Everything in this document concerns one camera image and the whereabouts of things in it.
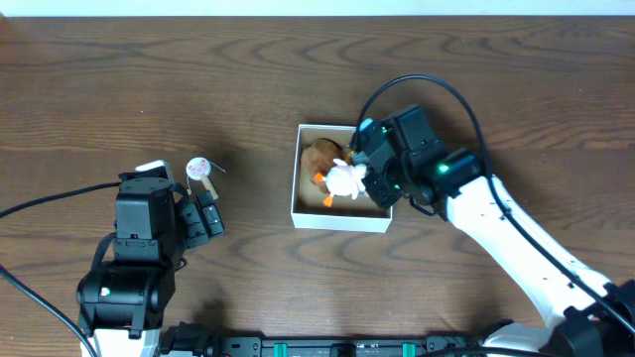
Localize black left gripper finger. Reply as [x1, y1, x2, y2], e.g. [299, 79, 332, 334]
[178, 201, 210, 250]
[195, 191, 225, 237]

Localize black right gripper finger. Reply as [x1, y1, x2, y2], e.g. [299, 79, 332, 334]
[362, 163, 404, 209]
[351, 131, 392, 167]

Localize pink white duck figure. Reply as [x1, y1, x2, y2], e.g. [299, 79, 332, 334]
[314, 159, 367, 207]

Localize brown plush toy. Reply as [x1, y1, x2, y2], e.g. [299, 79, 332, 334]
[300, 138, 349, 194]

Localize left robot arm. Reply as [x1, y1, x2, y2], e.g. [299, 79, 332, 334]
[76, 169, 224, 356]

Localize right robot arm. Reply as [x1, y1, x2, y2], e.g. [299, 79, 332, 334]
[350, 106, 634, 357]

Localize pig face rattle drum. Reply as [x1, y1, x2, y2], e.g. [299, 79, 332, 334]
[186, 157, 226, 200]

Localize white cardboard box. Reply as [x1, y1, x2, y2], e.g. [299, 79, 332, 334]
[290, 124, 393, 233]

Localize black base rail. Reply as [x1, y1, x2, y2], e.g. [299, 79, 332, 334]
[155, 322, 468, 357]

